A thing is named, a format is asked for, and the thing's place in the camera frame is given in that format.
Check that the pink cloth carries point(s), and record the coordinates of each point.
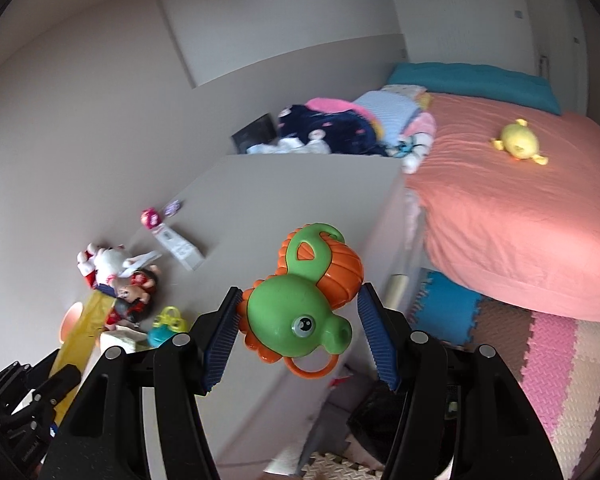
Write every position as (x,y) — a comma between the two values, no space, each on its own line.
(330,105)

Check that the navy printed blanket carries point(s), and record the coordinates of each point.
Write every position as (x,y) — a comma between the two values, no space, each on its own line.
(330,127)

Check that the bed with salmon sheet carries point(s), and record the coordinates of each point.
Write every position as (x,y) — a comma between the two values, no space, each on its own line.
(505,220)

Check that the white and teal socks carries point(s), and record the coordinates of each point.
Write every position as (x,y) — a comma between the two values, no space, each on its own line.
(412,152)

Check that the white cloth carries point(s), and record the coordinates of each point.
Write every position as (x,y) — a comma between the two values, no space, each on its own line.
(290,146)

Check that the pink folded blanket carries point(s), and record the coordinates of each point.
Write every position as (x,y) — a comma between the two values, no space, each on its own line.
(420,125)

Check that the white thermometer box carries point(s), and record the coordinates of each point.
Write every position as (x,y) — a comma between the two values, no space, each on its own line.
(177,247)

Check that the black picture frame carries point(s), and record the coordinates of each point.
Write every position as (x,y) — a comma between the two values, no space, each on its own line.
(252,135)

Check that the yellow board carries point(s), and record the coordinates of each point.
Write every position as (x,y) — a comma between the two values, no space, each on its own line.
(87,325)

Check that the yellow-green toy basket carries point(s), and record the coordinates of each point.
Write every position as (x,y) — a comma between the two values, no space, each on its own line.
(170,317)

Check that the light blue folded blanket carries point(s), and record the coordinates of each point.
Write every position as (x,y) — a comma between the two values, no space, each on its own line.
(387,112)

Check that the teal toy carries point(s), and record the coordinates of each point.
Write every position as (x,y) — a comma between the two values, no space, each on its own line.
(160,335)

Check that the brown-haired doll in red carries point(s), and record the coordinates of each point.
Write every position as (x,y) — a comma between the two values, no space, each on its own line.
(137,285)

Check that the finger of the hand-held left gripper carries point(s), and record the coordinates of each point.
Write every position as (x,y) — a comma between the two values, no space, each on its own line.
(55,382)

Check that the brown foam mat tile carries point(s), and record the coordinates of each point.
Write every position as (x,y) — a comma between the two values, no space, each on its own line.
(500,322)

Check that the small pink round toy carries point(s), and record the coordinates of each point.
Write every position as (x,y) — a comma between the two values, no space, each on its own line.
(150,217)

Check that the blue foam mat tile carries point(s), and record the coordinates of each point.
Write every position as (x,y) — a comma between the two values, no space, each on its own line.
(445,307)

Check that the white patterned pillow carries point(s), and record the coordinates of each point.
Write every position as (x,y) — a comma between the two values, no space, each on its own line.
(405,90)

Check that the small purple toy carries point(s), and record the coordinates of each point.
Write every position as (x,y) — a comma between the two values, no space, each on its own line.
(172,206)

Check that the beige foam mat tile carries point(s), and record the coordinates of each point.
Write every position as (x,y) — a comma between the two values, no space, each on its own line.
(340,467)
(590,410)

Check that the yellow plush toy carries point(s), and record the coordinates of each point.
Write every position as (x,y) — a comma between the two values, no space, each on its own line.
(517,142)

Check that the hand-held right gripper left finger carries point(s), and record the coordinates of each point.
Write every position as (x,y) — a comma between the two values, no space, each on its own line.
(222,335)

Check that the white and red plush doll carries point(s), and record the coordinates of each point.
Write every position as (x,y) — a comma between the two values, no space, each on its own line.
(107,260)

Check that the white tissue pack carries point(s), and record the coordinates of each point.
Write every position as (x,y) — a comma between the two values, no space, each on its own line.
(120,340)

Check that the orange round object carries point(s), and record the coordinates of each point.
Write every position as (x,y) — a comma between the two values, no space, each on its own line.
(70,322)

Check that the green and orange toy animal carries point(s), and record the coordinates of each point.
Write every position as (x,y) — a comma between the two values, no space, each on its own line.
(280,315)

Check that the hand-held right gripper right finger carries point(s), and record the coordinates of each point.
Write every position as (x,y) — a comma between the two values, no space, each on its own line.
(377,340)

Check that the teal pillow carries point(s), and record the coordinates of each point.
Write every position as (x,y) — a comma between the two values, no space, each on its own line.
(470,80)

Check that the pink foam mat tile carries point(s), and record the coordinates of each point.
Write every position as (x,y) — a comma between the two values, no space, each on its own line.
(560,360)

